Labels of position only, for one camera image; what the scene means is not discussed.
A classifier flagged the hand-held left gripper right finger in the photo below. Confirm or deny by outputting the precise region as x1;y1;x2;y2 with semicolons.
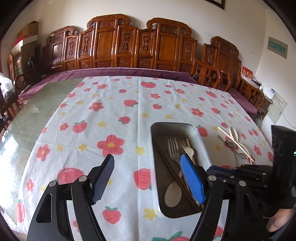
180;153;270;241

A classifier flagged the brown cardboard box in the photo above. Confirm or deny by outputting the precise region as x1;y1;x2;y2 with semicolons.
17;20;39;38

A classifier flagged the metal fork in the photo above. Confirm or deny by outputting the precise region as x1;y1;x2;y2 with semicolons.
167;138;185;176

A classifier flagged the wooden side table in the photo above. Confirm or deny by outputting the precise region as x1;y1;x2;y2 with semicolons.
258;93;274;122

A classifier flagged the framed flower painting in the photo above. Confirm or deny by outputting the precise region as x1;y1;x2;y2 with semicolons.
211;0;226;10

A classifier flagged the grey wall box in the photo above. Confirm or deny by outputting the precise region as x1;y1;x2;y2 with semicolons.
267;36;288;59

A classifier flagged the cream spoon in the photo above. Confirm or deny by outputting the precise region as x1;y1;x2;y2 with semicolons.
164;173;185;208
229;126;252;159

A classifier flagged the cream fork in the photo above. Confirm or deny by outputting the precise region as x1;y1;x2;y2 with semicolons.
180;138;194;163

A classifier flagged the person's right hand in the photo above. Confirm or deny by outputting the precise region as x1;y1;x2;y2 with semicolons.
268;206;294;232

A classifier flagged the carved wooden armchair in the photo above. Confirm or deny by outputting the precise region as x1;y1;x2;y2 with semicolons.
194;36;265;113

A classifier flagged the purple armchair cushion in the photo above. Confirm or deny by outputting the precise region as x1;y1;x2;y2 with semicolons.
228;88;258;114

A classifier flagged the red desk calendar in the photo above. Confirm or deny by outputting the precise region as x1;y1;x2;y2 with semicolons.
240;65;254;82

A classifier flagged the rectangular metal tray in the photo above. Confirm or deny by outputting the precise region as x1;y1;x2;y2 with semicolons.
150;122;212;219

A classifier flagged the dark cabinet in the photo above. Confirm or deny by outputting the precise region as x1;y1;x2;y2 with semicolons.
20;44;42;77

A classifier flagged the purple sofa cushion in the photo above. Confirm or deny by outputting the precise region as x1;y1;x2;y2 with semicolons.
18;67;200;100

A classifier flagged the cutlery pile on tablecloth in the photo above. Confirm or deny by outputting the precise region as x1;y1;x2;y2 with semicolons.
218;126;254;162

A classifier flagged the white device with display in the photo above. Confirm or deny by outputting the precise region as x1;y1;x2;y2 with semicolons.
263;87;277;100

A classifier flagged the metal spoon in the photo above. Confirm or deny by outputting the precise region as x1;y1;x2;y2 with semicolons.
233;148;248;160
217;136;237;149

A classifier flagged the white plastic bag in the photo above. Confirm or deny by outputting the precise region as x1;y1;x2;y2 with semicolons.
0;72;14;103

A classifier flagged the dark wooden dining chair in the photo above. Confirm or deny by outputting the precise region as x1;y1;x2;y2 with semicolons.
0;80;15;131

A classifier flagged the strawberry print tablecloth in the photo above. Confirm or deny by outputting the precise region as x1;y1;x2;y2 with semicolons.
16;75;278;241

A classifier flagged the dark chopstick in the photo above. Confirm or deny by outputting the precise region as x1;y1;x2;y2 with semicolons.
154;141;200;207
157;140;186;186

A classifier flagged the white wall cable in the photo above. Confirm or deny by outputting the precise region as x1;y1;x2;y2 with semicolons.
283;112;296;128

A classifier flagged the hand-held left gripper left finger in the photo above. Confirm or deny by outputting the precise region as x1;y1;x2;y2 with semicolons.
26;154;115;241

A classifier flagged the carved wooden sofa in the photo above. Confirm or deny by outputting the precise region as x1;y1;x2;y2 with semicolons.
41;13;200;78

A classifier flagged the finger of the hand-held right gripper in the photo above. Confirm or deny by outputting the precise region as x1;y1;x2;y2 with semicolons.
233;163;274;186
209;165;240;180

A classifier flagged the white wall panel door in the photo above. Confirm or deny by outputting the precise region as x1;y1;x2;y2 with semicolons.
269;91;288;125

